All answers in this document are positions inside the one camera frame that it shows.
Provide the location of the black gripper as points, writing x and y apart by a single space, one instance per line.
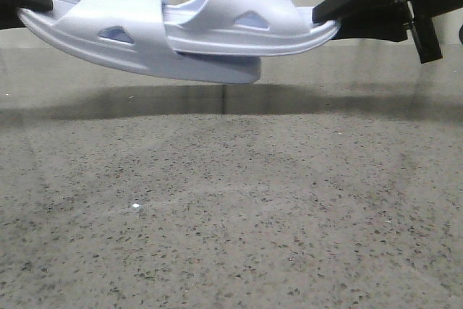
389 20

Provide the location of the light blue slipper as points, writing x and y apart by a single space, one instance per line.
130 35
244 27

